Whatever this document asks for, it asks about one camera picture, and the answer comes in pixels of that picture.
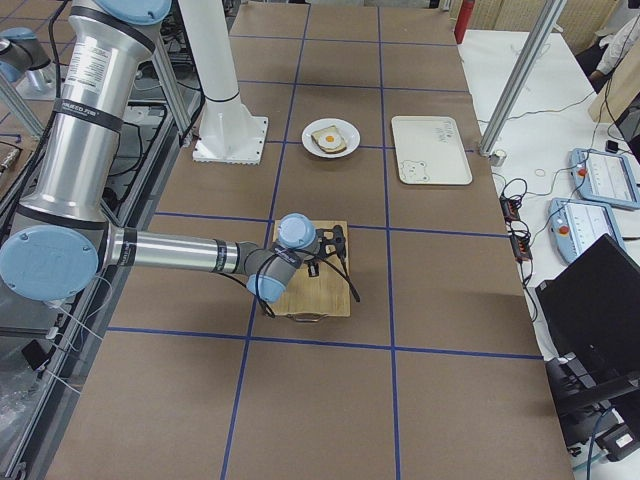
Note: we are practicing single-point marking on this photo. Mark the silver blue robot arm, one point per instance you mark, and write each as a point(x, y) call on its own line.
point(60, 238)
point(21, 53)

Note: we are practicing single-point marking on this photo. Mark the fried egg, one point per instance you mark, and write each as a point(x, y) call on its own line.
point(329, 141)

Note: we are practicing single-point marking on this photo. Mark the far teach pendant tablet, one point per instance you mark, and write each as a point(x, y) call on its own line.
point(604, 177)

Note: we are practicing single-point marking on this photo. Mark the aluminium frame post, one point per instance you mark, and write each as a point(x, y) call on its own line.
point(535, 40)

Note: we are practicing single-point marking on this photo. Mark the cream bear tray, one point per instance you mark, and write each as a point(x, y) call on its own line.
point(429, 151)

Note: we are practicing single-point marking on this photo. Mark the white round plate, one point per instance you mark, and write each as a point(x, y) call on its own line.
point(349, 132)

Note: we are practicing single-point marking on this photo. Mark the wooden cutting board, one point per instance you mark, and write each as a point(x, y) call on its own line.
point(328, 295)

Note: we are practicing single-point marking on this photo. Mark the black orange usb hub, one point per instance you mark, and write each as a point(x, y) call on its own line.
point(510, 209)

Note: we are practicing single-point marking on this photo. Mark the small black device on table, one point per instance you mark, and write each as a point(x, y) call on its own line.
point(611, 146)

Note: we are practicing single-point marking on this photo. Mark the red cylinder bottle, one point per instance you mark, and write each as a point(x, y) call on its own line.
point(463, 19)

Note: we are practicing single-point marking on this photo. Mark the bottom bread slice on plate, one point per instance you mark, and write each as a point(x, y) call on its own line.
point(332, 130)

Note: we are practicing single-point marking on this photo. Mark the near teach pendant tablet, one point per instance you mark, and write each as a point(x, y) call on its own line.
point(577, 224)

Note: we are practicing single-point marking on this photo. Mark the small metal cylinder weight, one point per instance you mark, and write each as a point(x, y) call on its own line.
point(498, 158)

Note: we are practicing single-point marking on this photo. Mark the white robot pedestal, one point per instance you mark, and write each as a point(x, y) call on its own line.
point(228, 132)

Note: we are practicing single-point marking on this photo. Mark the black laptop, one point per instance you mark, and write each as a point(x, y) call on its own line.
point(592, 309)

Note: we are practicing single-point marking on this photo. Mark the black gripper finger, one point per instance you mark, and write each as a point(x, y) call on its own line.
point(313, 269)

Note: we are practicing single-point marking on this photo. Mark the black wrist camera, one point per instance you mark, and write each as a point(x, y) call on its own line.
point(332, 241)

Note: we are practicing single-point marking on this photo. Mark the teach pendant tablet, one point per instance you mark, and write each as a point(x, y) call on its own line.
point(604, 177)
point(577, 224)

